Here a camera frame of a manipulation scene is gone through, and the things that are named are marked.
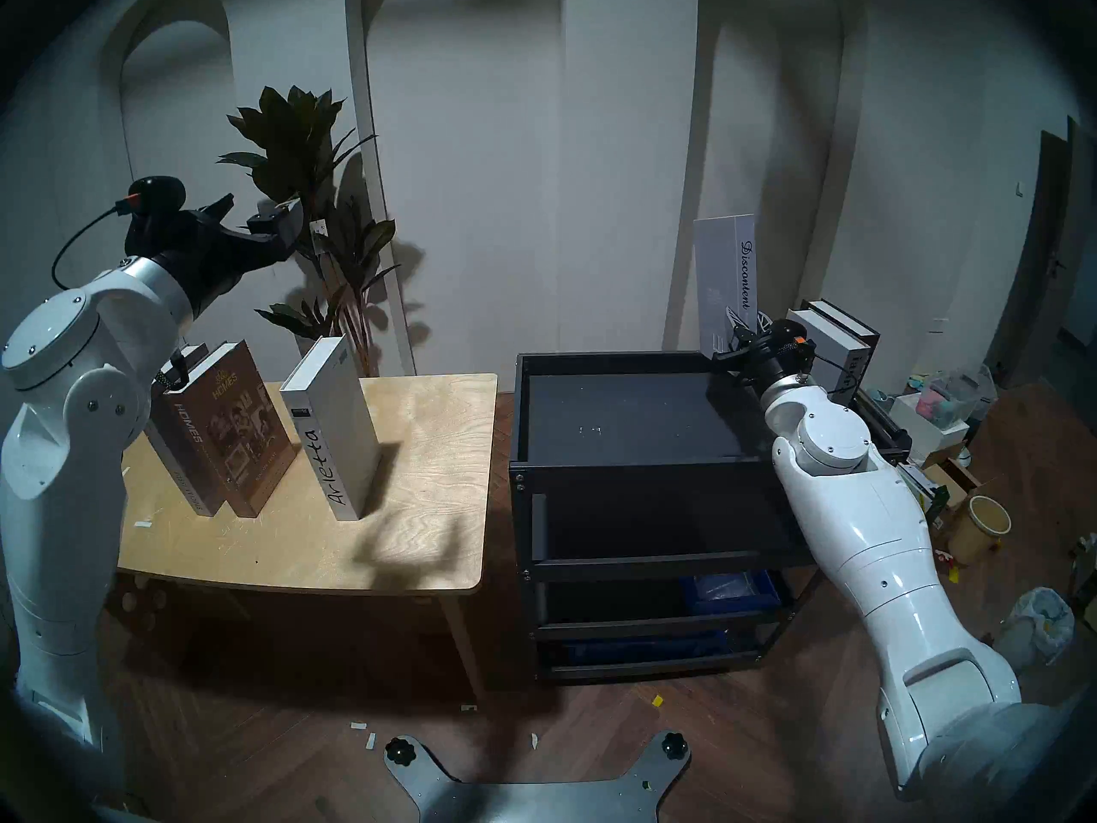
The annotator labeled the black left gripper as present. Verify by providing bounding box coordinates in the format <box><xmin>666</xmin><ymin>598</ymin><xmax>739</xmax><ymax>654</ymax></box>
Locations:
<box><xmin>123</xmin><ymin>175</ymin><xmax>306</xmax><ymax>321</ymax></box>

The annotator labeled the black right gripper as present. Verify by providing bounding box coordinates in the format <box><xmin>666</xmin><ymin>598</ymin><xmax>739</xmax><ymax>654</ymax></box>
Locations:
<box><xmin>708</xmin><ymin>305</ymin><xmax>817</xmax><ymax>391</ymax></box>

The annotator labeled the grey Discontent book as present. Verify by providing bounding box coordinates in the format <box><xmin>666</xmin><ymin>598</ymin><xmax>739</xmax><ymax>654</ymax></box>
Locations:
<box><xmin>692</xmin><ymin>213</ymin><xmax>760</xmax><ymax>358</ymax></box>

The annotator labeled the grey ianra book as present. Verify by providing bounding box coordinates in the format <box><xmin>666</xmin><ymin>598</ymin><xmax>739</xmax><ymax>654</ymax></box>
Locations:
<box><xmin>786</xmin><ymin>307</ymin><xmax>875</xmax><ymax>406</ymax></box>

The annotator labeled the black Century book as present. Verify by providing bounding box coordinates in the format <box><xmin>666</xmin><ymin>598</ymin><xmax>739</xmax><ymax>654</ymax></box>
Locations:
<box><xmin>801</xmin><ymin>298</ymin><xmax>882</xmax><ymax>406</ymax></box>

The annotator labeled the brown Homes book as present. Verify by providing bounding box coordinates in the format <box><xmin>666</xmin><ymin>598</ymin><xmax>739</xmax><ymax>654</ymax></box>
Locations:
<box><xmin>161</xmin><ymin>340</ymin><xmax>300</xmax><ymax>519</ymax></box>

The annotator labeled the black metal shelf cart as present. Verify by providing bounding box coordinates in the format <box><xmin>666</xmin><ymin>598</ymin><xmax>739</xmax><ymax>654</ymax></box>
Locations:
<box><xmin>508</xmin><ymin>351</ymin><xmax>912</xmax><ymax>683</ymax></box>

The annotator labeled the tall green potted plant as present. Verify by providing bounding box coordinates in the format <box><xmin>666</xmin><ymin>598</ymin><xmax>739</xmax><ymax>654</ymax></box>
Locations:
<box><xmin>217</xmin><ymin>85</ymin><xmax>402</xmax><ymax>376</ymax></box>

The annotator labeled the white square box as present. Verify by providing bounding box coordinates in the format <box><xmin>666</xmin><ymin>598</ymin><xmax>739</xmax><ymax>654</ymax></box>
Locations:
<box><xmin>889</xmin><ymin>393</ymin><xmax>971</xmax><ymax>466</ymax></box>

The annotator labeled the clear plastic storage box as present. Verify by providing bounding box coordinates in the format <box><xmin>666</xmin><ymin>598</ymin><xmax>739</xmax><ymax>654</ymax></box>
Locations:
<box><xmin>915</xmin><ymin>365</ymin><xmax>998</xmax><ymax>430</ymax></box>

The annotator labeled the white Arietta book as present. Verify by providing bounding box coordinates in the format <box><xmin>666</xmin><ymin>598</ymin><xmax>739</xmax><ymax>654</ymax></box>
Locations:
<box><xmin>279</xmin><ymin>335</ymin><xmax>382</xmax><ymax>522</ymax></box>

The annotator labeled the green and white carton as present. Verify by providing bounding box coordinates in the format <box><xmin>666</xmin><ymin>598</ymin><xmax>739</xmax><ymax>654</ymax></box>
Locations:
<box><xmin>904</xmin><ymin>466</ymin><xmax>950</xmax><ymax>531</ymax></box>

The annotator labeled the blue plastic bin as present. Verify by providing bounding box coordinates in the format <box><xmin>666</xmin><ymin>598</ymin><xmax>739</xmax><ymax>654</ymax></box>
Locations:
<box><xmin>683</xmin><ymin>570</ymin><xmax>788</xmax><ymax>618</ymax></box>

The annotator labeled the brown cardboard box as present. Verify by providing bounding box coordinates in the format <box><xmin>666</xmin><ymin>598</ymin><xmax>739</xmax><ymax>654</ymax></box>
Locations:
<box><xmin>921</xmin><ymin>460</ymin><xmax>999</xmax><ymax>531</ymax></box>

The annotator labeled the grey Special Issue book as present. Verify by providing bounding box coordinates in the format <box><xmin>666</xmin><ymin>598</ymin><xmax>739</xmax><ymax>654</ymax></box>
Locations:
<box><xmin>141</xmin><ymin>343</ymin><xmax>225</xmax><ymax>518</ymax></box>

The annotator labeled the dark door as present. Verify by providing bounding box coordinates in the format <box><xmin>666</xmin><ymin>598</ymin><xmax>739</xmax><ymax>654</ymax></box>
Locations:
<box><xmin>986</xmin><ymin>117</ymin><xmax>1097</xmax><ymax>389</ymax></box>

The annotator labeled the yellow round bucket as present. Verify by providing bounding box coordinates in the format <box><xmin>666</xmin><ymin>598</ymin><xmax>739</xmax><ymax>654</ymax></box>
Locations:
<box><xmin>945</xmin><ymin>496</ymin><xmax>1012</xmax><ymax>568</ymax></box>

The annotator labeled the flat blue tray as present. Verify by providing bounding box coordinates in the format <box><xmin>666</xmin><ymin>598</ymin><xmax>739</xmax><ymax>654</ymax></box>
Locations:
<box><xmin>561</xmin><ymin>633</ymin><xmax>729</xmax><ymax>664</ymax></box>

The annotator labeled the light wooden table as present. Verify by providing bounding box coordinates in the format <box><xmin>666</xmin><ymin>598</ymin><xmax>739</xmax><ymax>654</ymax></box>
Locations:
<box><xmin>114</xmin><ymin>373</ymin><xmax>499</xmax><ymax>700</ymax></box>

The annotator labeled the white bin with bag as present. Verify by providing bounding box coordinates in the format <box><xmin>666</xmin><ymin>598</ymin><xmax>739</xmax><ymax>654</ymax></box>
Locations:
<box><xmin>994</xmin><ymin>587</ymin><xmax>1076</xmax><ymax>672</ymax></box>

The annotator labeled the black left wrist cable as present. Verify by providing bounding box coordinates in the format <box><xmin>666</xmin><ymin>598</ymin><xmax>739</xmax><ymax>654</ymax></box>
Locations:
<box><xmin>51</xmin><ymin>197</ymin><xmax>138</xmax><ymax>292</ymax></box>

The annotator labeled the grey metal robot base plate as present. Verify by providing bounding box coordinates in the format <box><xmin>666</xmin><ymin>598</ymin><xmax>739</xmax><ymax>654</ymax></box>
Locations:
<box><xmin>383</xmin><ymin>731</ymin><xmax>692</xmax><ymax>823</ymax></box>

